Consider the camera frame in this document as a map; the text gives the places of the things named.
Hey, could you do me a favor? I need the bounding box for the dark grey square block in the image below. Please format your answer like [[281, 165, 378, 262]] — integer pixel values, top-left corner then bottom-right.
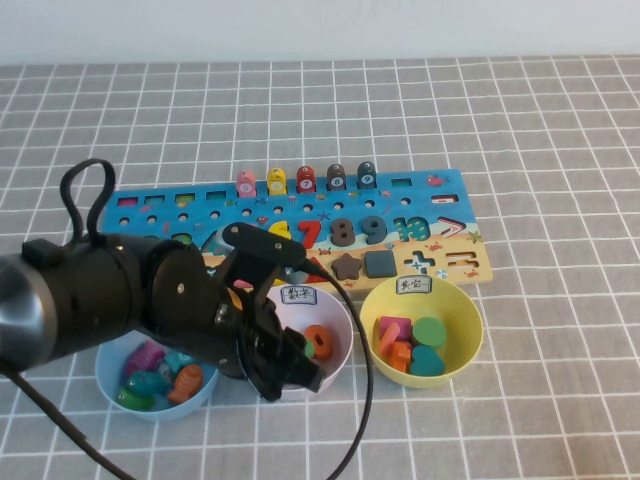
[[364, 249, 399, 280]]

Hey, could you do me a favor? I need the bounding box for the red triangle block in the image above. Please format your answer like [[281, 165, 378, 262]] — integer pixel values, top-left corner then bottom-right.
[[304, 256, 332, 284]]

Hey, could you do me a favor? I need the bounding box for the orange plus sign piece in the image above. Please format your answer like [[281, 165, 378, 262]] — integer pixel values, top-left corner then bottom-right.
[[389, 340, 414, 373]]

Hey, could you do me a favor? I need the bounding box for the pink rectangle block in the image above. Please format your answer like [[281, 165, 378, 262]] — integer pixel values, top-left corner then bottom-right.
[[378, 315, 413, 346]]

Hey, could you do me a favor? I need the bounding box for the white paper label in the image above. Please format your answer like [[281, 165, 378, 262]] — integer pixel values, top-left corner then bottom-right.
[[394, 276, 433, 296], [281, 283, 320, 305]]

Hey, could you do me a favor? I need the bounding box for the green wooden fish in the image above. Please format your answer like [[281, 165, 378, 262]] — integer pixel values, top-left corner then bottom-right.
[[117, 386, 155, 413]]

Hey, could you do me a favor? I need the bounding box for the grey checked tablecloth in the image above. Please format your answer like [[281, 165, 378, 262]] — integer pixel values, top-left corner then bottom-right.
[[0, 55, 640, 480]]

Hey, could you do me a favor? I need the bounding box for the orange number zero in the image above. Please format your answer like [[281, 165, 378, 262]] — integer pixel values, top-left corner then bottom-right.
[[303, 323, 337, 362]]

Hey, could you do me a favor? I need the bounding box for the teal heart block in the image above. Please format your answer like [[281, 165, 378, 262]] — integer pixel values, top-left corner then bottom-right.
[[409, 345, 447, 377]]

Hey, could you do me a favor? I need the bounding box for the dark teal wooden fish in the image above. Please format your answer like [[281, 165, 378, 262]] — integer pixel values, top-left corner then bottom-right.
[[125, 369, 174, 397]]

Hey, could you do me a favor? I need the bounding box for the red fish peg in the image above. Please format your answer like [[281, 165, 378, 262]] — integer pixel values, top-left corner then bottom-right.
[[296, 165, 317, 195]]

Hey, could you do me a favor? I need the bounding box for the dark grey fish peg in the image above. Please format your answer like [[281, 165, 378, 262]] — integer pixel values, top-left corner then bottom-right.
[[356, 161, 377, 191]]

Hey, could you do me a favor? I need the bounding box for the red number seven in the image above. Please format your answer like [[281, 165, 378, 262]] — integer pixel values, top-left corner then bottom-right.
[[298, 219, 323, 250]]

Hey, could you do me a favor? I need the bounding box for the black thick cable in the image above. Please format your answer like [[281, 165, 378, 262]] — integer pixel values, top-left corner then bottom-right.
[[0, 367, 139, 480]]

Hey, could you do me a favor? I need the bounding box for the light blue bowl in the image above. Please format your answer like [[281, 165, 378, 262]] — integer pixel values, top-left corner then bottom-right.
[[94, 332, 221, 424]]

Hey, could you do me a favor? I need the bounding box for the dark grey number nine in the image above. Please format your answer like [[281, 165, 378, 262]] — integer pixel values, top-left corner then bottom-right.
[[361, 215, 389, 246]]

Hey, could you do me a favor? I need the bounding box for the light pink bowl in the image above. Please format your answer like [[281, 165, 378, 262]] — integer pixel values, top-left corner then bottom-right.
[[267, 285, 355, 400]]

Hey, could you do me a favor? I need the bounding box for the yellow bowl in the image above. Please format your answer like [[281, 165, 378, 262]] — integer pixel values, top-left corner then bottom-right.
[[358, 276, 485, 390]]

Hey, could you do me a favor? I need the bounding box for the blue wooden puzzle board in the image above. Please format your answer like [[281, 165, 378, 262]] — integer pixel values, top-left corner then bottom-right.
[[102, 168, 494, 312]]

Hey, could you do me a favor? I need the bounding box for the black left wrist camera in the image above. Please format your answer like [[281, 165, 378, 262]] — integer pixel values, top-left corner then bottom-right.
[[219, 222, 307, 311]]

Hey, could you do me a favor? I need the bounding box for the orange wooden fish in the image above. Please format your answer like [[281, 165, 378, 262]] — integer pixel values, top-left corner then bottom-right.
[[167, 363, 205, 405]]

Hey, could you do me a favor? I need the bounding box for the pink fish peg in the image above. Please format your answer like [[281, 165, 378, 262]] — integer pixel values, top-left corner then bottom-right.
[[235, 170, 257, 199]]

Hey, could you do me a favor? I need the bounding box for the green round block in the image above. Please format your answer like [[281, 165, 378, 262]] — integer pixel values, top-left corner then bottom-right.
[[411, 316, 448, 352]]

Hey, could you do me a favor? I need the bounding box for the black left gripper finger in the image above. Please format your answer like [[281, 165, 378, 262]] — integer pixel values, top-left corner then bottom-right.
[[256, 366, 302, 404], [281, 326, 322, 395]]

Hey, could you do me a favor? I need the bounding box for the brown fish peg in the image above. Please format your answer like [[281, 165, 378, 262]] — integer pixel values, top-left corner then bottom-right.
[[326, 163, 347, 193]]

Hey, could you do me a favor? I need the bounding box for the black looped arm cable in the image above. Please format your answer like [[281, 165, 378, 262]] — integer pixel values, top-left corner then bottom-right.
[[59, 158, 117, 246]]

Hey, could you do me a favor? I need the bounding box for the orange stick piece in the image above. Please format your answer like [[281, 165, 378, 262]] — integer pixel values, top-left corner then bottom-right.
[[377, 322, 402, 356]]

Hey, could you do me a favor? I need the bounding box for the yellow fish peg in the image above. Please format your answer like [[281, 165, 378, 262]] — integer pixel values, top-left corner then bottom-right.
[[266, 167, 288, 196]]

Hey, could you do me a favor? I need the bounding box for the brown star block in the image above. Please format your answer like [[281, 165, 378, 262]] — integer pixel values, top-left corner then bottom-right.
[[331, 252, 365, 281]]

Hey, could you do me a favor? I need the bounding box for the brown number eight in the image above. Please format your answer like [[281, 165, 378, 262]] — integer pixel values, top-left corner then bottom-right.
[[330, 218, 357, 248]]

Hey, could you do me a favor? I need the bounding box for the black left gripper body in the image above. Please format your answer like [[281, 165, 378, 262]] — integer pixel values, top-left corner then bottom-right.
[[212, 294, 296, 401]]

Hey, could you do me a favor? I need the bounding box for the black camera cable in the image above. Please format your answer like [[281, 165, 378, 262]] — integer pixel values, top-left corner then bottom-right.
[[297, 259, 376, 480]]

